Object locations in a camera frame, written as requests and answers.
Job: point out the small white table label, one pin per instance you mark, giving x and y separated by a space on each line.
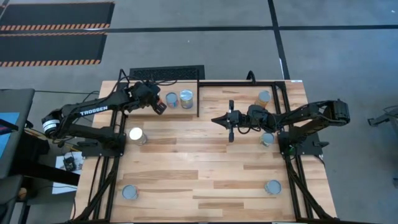
296 81

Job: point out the black aluminium rig frame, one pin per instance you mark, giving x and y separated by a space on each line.
239 83

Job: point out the black mat orange hazard stripes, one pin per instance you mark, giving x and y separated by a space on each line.
56 14
53 46

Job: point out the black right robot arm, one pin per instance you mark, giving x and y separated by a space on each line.
311 113

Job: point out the grey lid tin can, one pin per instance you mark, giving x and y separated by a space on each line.
273 187
130 192

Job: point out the black floor tape strip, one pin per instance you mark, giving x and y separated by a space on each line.
217 28
276 37

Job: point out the small black device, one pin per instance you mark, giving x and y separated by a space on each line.
69 164

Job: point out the grey desk top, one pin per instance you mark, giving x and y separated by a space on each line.
18 102

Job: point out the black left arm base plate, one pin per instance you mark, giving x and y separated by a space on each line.
102 152

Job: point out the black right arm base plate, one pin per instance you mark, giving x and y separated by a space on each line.
308 151

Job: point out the black keyboard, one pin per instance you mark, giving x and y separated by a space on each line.
168 73

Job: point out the shiny silver lid can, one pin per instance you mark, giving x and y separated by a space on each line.
137 135

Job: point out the green yellow label can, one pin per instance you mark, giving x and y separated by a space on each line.
267 139

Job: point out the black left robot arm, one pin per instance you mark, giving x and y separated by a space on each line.
93 110

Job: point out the multicoloured label tin can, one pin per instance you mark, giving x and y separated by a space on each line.
186 98

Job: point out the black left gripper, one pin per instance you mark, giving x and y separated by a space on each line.
144 93

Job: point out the blue red label can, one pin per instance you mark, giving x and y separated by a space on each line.
171 100

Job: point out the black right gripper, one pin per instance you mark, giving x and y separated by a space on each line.
239 119

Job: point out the blue screen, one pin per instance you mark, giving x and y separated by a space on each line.
11 116

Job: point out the white paper box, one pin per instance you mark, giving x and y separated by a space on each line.
60 161

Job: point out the black desk base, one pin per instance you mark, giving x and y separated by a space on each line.
53 175

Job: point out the orange label tin can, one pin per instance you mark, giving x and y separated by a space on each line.
263 97

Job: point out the wooden shelf with black frame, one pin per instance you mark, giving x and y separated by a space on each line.
183 112

